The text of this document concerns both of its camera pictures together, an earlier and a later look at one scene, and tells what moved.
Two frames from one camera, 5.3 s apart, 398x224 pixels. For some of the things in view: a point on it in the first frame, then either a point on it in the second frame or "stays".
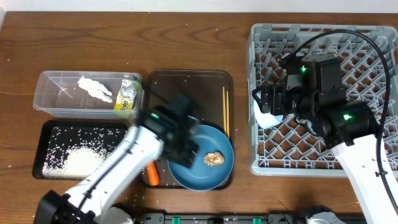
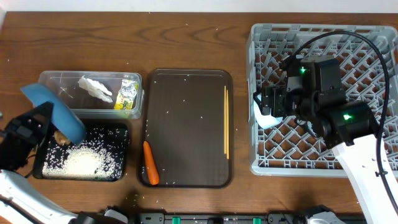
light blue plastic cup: x=310 y=127 stays
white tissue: x=95 y=89 stays
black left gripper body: x=186 y=151 → x=14 y=152
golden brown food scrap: x=213 y=158 → x=61 y=139
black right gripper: x=272 y=94 stays
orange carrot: x=153 y=173 stays
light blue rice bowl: x=265 y=120 stays
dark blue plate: x=212 y=163 → x=64 y=121
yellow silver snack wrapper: x=128 y=91 stays
